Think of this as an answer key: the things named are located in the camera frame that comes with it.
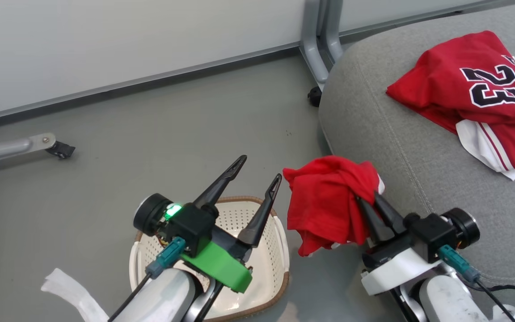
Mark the red jersey number 23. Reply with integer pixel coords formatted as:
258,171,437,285
386,30,515,181

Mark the white perforated laundry basket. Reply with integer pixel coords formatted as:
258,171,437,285
129,196,291,322

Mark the long grey partition foot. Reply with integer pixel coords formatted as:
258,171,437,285
0,132,56,168

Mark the left arm cable teal plug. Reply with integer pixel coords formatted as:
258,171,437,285
107,237,187,322

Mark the arm cable teal plug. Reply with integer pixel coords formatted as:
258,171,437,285
438,245,515,322
107,237,187,322

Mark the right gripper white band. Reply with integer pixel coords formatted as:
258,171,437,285
356,191,481,296

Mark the plain red garment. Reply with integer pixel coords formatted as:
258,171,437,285
283,155,385,257

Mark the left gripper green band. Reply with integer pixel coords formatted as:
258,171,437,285
133,155,283,294

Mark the black caster wheel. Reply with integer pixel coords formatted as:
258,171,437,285
45,140,76,160
307,85,323,108

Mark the grey fabric sofa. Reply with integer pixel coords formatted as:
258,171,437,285
319,0,515,322

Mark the white fabric strip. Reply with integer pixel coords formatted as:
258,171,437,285
41,267,109,322

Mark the right arm cable teal plug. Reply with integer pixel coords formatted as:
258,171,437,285
438,245,515,322

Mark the curved grey partition leg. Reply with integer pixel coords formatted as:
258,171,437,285
322,0,344,63
300,0,330,86

